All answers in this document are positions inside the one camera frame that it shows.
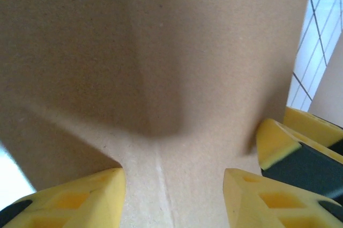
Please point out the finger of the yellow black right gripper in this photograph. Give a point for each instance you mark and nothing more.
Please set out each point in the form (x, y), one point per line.
(311, 123)
(278, 147)

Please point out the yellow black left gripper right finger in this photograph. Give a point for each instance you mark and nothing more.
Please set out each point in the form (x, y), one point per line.
(257, 206)

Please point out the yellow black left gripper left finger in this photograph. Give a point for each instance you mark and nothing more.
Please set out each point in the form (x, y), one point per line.
(80, 206)

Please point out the brown cardboard box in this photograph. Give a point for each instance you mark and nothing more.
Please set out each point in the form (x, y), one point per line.
(134, 51)

